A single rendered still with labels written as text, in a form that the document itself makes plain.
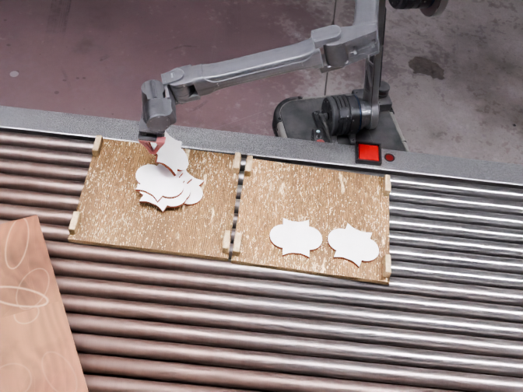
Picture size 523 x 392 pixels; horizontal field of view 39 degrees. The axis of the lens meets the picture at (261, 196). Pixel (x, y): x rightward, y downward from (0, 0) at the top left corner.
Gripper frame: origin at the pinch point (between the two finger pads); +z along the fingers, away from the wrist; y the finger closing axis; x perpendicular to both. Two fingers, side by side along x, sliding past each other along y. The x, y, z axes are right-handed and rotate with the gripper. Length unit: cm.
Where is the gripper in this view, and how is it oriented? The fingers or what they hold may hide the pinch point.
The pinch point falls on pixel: (155, 141)
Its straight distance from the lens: 194.8
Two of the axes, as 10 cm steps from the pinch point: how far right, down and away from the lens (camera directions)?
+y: 0.4, -7.9, 6.2
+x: -9.9, -0.9, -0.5
